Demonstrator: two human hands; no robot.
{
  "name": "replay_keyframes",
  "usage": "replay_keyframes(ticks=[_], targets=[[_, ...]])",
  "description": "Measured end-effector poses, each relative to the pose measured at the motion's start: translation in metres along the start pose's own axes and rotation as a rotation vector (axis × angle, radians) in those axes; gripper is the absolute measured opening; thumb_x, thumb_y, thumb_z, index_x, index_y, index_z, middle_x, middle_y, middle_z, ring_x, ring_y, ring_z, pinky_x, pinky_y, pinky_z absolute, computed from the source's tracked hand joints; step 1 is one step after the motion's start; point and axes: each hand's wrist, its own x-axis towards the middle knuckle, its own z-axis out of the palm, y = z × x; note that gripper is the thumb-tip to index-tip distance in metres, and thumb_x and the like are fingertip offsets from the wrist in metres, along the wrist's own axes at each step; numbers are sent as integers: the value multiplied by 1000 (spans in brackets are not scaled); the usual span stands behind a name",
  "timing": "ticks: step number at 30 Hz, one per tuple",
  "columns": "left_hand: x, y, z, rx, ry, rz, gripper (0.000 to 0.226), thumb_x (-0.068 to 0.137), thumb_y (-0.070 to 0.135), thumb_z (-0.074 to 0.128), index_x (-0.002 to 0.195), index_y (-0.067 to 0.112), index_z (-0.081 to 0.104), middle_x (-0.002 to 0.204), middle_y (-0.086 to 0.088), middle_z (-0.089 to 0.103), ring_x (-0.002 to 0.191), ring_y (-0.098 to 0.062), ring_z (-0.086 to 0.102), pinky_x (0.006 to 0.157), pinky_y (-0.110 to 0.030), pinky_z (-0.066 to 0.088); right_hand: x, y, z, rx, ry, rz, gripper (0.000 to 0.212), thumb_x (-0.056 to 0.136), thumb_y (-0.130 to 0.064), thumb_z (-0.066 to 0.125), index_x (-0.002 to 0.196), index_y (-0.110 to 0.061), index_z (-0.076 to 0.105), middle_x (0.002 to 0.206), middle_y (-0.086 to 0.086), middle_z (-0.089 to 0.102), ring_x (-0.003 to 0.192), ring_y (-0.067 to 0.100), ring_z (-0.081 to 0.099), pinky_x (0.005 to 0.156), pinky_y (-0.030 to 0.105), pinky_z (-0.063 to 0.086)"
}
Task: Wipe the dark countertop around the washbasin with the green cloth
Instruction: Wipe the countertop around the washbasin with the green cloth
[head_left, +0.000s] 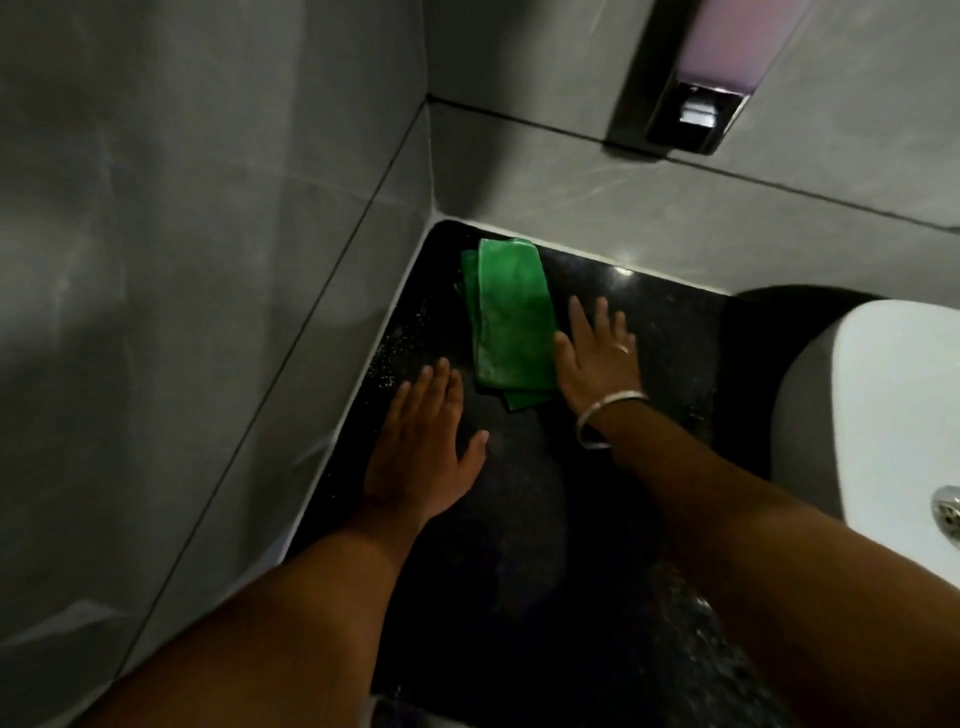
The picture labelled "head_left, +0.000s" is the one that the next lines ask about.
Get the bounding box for person's right hand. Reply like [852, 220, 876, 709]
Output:
[553, 295, 648, 419]

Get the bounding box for silver bangle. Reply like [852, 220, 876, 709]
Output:
[574, 389, 651, 452]

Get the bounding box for chrome sink drain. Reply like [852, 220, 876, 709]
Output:
[931, 485, 960, 554]

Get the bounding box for person's left hand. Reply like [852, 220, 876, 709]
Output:
[363, 357, 490, 528]

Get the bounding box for wall-mounted soap dispenser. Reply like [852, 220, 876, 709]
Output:
[643, 0, 816, 157]

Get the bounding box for person's left forearm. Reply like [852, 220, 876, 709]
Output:
[73, 504, 432, 728]

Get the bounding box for green microfibre cloth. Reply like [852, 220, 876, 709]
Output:
[459, 237, 562, 412]

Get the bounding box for white ceramic sink basin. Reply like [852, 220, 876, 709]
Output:
[771, 299, 960, 591]

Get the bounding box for person's right forearm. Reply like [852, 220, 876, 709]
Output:
[581, 396, 960, 728]

